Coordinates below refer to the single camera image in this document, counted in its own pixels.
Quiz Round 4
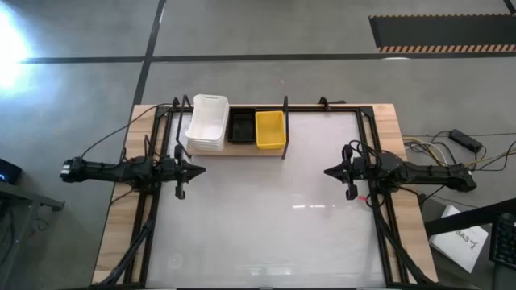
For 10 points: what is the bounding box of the black aluminium table frame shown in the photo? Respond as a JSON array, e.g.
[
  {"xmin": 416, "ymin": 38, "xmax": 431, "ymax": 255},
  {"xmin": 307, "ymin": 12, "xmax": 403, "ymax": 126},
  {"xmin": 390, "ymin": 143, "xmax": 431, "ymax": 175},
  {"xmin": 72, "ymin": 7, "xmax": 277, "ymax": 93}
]
[{"xmin": 123, "ymin": 105, "xmax": 406, "ymax": 288}]

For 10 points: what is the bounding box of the black hazard-striped floor mat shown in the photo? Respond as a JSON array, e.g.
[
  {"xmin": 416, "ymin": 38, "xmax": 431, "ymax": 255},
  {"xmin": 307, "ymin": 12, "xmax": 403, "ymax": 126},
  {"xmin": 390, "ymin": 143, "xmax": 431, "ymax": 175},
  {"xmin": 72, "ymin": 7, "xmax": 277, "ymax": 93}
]
[{"xmin": 368, "ymin": 13, "xmax": 516, "ymax": 55}]

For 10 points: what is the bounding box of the grey metal stand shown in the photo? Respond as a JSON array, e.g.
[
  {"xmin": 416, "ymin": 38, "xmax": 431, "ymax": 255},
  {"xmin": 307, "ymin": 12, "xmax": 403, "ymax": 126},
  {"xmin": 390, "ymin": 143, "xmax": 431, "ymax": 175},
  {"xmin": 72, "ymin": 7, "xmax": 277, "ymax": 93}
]
[{"xmin": 0, "ymin": 180, "xmax": 66, "ymax": 290}]

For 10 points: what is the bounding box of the long black cable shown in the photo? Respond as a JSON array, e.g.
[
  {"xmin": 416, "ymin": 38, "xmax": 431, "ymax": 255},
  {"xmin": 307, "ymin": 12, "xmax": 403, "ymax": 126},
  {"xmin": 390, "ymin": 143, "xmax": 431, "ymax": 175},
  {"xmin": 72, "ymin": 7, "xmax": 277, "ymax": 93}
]
[{"xmin": 79, "ymin": 102, "xmax": 175, "ymax": 161}]

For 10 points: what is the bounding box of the black device with blue light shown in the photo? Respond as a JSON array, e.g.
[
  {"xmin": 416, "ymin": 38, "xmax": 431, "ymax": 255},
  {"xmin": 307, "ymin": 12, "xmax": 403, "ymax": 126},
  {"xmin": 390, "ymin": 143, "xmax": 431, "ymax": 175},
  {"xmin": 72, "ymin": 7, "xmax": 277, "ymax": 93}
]
[{"xmin": 0, "ymin": 157, "xmax": 23, "ymax": 187}]

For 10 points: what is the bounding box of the black clamp with lever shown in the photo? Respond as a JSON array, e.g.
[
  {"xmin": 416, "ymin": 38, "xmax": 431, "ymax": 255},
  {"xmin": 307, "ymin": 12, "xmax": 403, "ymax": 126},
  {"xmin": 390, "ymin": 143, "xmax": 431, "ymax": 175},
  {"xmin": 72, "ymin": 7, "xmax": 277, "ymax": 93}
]
[{"xmin": 317, "ymin": 95, "xmax": 347, "ymax": 111}]

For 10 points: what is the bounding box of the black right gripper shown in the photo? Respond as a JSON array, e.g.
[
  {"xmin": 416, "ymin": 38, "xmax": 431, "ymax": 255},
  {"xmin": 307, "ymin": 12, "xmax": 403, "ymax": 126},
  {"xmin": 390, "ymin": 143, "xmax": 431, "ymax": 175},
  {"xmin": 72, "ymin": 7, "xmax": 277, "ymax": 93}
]
[{"xmin": 323, "ymin": 143, "xmax": 366, "ymax": 201}]

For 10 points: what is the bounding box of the black keyboard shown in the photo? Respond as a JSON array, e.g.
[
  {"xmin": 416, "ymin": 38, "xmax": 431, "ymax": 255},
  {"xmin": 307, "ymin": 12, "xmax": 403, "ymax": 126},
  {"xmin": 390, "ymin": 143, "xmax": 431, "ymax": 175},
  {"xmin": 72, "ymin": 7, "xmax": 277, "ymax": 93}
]
[{"xmin": 488, "ymin": 212, "xmax": 516, "ymax": 271}]

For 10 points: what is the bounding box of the white floor cable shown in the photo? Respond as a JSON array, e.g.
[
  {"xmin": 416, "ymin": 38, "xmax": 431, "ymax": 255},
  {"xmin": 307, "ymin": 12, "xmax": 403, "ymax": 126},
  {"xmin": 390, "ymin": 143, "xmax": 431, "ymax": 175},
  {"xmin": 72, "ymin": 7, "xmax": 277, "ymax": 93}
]
[{"xmin": 405, "ymin": 140, "xmax": 451, "ymax": 164}]

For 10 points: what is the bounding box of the black diagonal frame strut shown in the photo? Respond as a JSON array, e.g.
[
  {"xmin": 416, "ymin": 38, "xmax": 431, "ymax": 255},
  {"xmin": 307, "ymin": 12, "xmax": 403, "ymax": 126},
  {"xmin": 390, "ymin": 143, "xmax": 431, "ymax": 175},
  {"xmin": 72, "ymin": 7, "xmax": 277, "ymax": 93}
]
[
  {"xmin": 98, "ymin": 219, "xmax": 156, "ymax": 288},
  {"xmin": 374, "ymin": 217, "xmax": 439, "ymax": 288}
]

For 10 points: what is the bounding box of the black power adapter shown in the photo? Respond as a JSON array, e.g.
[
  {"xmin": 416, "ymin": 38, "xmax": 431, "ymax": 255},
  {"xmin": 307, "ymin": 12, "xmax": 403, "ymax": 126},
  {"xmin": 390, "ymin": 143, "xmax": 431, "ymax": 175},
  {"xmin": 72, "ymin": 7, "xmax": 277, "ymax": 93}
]
[{"xmin": 448, "ymin": 128, "xmax": 484, "ymax": 154}]

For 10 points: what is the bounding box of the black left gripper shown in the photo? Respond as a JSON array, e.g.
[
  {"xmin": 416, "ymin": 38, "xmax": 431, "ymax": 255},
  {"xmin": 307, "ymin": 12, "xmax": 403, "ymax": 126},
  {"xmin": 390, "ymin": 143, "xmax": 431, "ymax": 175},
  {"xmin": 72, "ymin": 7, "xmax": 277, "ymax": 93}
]
[{"xmin": 160, "ymin": 143, "xmax": 207, "ymax": 201}]

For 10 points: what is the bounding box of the black floor cable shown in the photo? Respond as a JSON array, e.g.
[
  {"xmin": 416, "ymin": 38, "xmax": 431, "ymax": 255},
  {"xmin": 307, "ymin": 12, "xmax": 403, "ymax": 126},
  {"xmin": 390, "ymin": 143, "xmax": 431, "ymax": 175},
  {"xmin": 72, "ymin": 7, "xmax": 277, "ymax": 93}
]
[{"xmin": 402, "ymin": 129, "xmax": 516, "ymax": 172}]

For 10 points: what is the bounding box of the white printed paper sheet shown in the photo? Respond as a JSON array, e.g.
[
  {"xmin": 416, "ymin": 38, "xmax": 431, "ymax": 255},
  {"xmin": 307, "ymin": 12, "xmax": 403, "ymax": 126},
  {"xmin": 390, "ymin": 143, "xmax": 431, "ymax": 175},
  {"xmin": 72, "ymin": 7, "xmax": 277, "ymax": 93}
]
[{"xmin": 428, "ymin": 204, "xmax": 489, "ymax": 275}]

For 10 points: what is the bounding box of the yellow cable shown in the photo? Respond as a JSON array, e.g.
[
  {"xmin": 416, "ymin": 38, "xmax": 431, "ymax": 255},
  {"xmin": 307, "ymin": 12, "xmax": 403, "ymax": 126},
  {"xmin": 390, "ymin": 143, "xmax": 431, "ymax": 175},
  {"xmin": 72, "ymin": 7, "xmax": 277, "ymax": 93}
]
[{"xmin": 402, "ymin": 136, "xmax": 516, "ymax": 167}]

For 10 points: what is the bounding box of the black desk bar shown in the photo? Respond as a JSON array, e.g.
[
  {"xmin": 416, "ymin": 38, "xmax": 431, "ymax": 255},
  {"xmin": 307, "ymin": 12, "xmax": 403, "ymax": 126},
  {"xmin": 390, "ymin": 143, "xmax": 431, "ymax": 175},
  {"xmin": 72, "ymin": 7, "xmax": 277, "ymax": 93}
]
[{"xmin": 422, "ymin": 197, "xmax": 516, "ymax": 238}]

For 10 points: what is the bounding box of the black metal shelf end frame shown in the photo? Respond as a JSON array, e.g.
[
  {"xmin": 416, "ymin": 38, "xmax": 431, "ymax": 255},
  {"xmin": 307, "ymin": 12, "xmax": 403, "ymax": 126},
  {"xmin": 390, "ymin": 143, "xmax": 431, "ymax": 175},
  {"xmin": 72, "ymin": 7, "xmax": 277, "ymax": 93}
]
[
  {"xmin": 281, "ymin": 95, "xmax": 291, "ymax": 160},
  {"xmin": 174, "ymin": 94, "xmax": 194, "ymax": 160}
]

